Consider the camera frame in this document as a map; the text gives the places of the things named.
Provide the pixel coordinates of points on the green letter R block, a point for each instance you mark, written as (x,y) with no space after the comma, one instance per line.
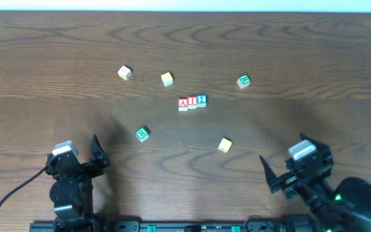
(243,81)

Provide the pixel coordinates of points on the yellow top wooden block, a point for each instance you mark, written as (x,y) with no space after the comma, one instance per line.
(167,79)

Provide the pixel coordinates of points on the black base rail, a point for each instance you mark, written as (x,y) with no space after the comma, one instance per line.
(250,226)

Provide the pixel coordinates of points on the green number 2 block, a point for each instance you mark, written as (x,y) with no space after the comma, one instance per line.
(142,134)

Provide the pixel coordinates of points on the cream yellow picture block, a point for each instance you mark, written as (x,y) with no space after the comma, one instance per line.
(124,72)

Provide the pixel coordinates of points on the red letter A block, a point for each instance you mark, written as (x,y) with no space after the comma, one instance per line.
(182,104)

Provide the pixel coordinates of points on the blue number 2 block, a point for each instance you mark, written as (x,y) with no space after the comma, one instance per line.
(201,100)

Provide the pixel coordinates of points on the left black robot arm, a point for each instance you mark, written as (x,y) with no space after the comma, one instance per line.
(72,192)

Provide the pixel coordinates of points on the red letter I block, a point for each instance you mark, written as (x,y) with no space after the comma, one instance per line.
(192,102)

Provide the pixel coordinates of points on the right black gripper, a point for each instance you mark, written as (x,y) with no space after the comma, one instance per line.
(288,180)

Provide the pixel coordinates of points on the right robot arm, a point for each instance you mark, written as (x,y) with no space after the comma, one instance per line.
(344,208)

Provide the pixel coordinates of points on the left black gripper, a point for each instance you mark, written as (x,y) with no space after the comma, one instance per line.
(84,166)

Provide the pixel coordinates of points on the yellow block near right arm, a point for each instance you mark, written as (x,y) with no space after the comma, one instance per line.
(224,145)

